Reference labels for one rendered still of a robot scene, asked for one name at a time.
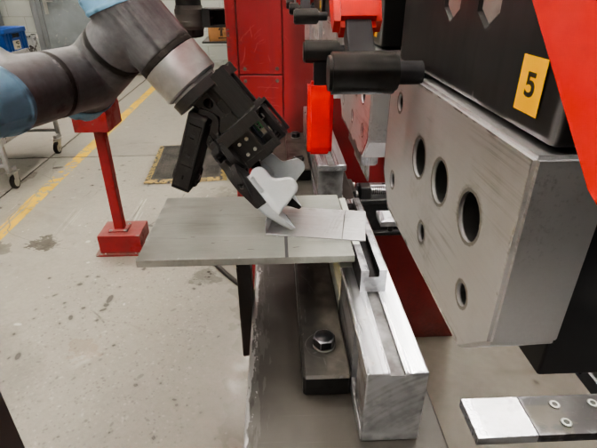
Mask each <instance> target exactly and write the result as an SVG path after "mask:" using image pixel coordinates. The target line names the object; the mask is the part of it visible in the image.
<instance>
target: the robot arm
mask: <svg viewBox="0 0 597 448"><path fill-rule="evenodd" d="M78 3H79V5H80V6H81V8H82V9H83V10H84V11H85V15H86V16H87V17H88V18H91V20H90V21H89V23H88V24H87V26H86V28H85V29H84V31H83V32H82V34H81V35H80V36H79V37H78V38H77V39H76V41H75V42H74V43H73V44H72V45H70V46H67V47H60V48H55V49H50V50H44V51H35V52H26V53H19V54H15V53H11V52H8V51H6V50H5V49H4V48H2V47H0V139H1V138H6V137H13V136H17V135H20V134H22V133H24V132H27V131H29V130H30V129H32V128H35V127H37V126H40V125H43V124H48V123H50V122H53V121H56V120H59V119H61V118H65V117H70V118H72V119H75V120H83V121H91V120H94V119H96V118H97V117H99V116H100V115H101V114H102V113H103V112H105V111H107V110H108V109H109V108H110V107H111V106H112V105H113V104H114V102H115V99H116V98H117V97H118V96H119V95H120V94H121V93H122V91H123V90H124V89H125V88H126V87H127V86H128V85H129V83H130V82H131V81H132V80H133V79H134V78H135V77H136V75H137V74H138V73H141V74H142V75H143V76H144V77H145V78H146V79H147V80H148V81H149V83H150V84H151V85H152V86H153V87H154V88H155V89H156V90H157V92H158V93H159V94H160V95H161V96H162V97H163V98H164V100H165V101H166V102H167V103H168V104H169V105H173V104H174V103H175V106H174V108H175V109H176V110H177V111H178V112H179V113H180V114H181V115H183V114H185V113H186V112H187V111H188V110H189V109H191V108H193V109H191V110H190V111H189V112H188V115H187V121H186V126H185V130H184V133H183V138H182V141H181V145H180V149H179V156H178V160H177V163H176V164H175V167H174V170H173V174H172V178H173V180H172V184H171V186H172V187H173V188H176V189H179V190H182V191H184V192H187V193H188V192H189V191H190V190H191V189H192V188H193V187H195V186H197V184H198V183H199V181H200V179H201V177H202V173H203V161H204V158H205V154H206V150H207V148H209V149H210V150H211V154H212V156H213V158H214V159H215V160H216V162H217V163H218V164H219V167H220V168H221V169H222V170H223V171H224V173H225V174H226V176H227V177H228V179H229V180H230V182H231V183H232V184H233V186H234V187H235V188H236V189H237V191H238V192H239V193H240V194H241V195H242V196H243V197H245V198H246V199H247V200H248V201H249V202H250V203H251V204H252V205H253V206H254V207H255V208H257V209H259V210H260V211H261V212H262V213H263V214H265V215H266V216H267V217H268V218H269V219H271V220H273V221H274V222H276V223H277V224H279V225H281V226H283V227H285V228H287V229H289V230H293V229H294V228H295V226H294V225H293V223H292V222H291V220H290V219H289V218H288V216H287V215H286V214H285V213H284V212H283V209H284V208H285V206H286V205H288V206H290V207H294V208H297V209H300V208H301V204H300V202H299V200H298V199H297V198H296V196H295V194H296V193H297V191H298V184H297V182H296V181H297V179H298V178H299V176H300V175H301V174H302V172H303V171H304V170H305V164H304V163H303V161H301V160H300V159H298V158H294V159H291V160H287V161H282V160H280V159H279V158H278V157H277V156H275V155H274V154H272V153H273V152H274V150H275V148H276V147H277V146H278V145H280V144H281V142H280V139H282V138H283V137H284V136H285V135H286V134H287V132H288V131H287V130H288V129H289V128H290V127H289V126H288V125H287V124H286V122H285V121H284V120H283V119H282V117H281V116H280V115H279V114H278V113H277V111H276V110H275V109H274V108H273V106H272V105H271V104H270V103H269V101H268V100H267V99H266V98H265V96H264V97H263V98H262V99H261V98H260V97H258V98H257V99H256V98H255V97H254V96H253V95H252V94H251V92H250V91H249V90H248V89H247V87H246V86H245V85H244V84H243V82H242V81H241V80H240V79H239V78H238V77H237V75H236V74H235V71H236V70H237V69H236V68H235V67H234V65H233V64H232V63H231V62H230V61H229V62H228V63H227V64H225V65H224V64H223V65H222V66H220V67H219V68H218V69H216V70H215V71H214V70H213V68H214V63H213V61H212V60H211V59H210V58H209V56H208V55H207V54H206V53H205V52H204V50H203V49H202V48H201V47H200V46H199V44H198V43H197V42H196V41H195V40H194V38H193V37H191V35H189V34H188V32H187V31H186V30H185V29H184V27H183V26H182V25H181V24H180V23H179V21H178V20H177V19H176V18H175V17H174V15H173V14H172V13H171V12H170V10H169V9H168V8H167V7H166V6H165V5H164V3H163V2H162V1H161V0H78ZM269 108H270V109H271V110H272V111H273V112H274V113H275V115H274V114H273V113H272V111H271V110H270V109H269ZM276 116H277V117H278V118H279V120H280V121H281V122H282V123H281V122H280V121H279V120H278V119H277V118H276ZM250 168H251V169H252V171H251V174H249V169H250Z"/></svg>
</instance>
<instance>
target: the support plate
mask: <svg viewBox="0 0 597 448"><path fill-rule="evenodd" d="M296 198H297V199H298V201H299V202H300V204H301V207H303V208H318V209H333V210H341V208H340V204H339V201H338V196H337V195H319V196H296ZM266 217H267V216H266V215H265V214H263V213H262V212H261V211H260V210H259V209H257V208H255V207H254V206H253V205H252V204H251V203H250V202H249V201H248V200H247V199H246V198H245V197H243V196H229V197H182V198H167V199H166V201H165V203H164V205H163V208H162V210H161V211H160V213H159V215H158V217H157V219H156V221H155V224H154V226H153V227H152V229H151V231H150V233H149V235H148V237H147V240H146V242H145V243H144V245H143V247H142V249H141V251H140V253H139V256H138V258H137V259H136V265H137V268H156V267H191V266H226V265H260V264H295V263H330V262H354V250H353V247H352V244H351V241H347V240H342V239H341V240H333V239H320V238H306V237H293V236H288V254H289V257H285V246H284V236H267V235H266V230H265V219H266Z"/></svg>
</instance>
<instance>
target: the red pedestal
mask: <svg viewBox="0 0 597 448"><path fill-rule="evenodd" d="M71 120H72V124H73V127H74V132H93V134H94V138H95V142H96V147H97V150H98V155H99V162H100V167H101V170H102V175H103V179H104V183H105V188H106V191H107V199H108V203H109V207H110V211H111V216H112V220H113V221H108V222H107V223H106V225H105V226H104V228H103V229H102V230H101V231H100V233H99V234H98V235H97V238H98V242H99V250H98V252H97V253H96V257H122V256H139V253H140V251H141V249H142V247H143V245H144V243H145V240H146V238H147V235H148V233H149V229H148V224H147V220H133V221H125V219H124V215H123V207H122V202H121V197H120V193H119V188H118V184H117V180H116V176H115V167H114V163H113V158H112V154H111V149H110V145H109V140H108V136H107V133H108V132H110V131H111V130H112V129H114V128H115V127H116V126H117V125H118V124H119V123H120V122H122V118H121V114H120V108H119V104H118V99H117V98H116V99H115V102H114V104H113V105H112V106H111V107H110V108H109V109H108V110H107V111H105V112H103V113H102V114H101V115H100V116H99V117H97V118H96V119H94V120H91V121H83V120H75V119H72V118H71Z"/></svg>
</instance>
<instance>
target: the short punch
mask: <svg viewBox="0 0 597 448"><path fill-rule="evenodd" d="M348 139H349V140H350V142H351V144H352V146H353V148H354V155H355V157H356V159H357V161H358V163H359V165H360V166H361V169H362V172H363V174H364V176H365V178H366V180H367V181H369V175H370V165H376V164H377V163H378V157H362V156H361V154H360V152H359V150H358V148H357V147H356V145H355V143H354V140H353V138H352V136H351V134H350V133H349V136H348Z"/></svg>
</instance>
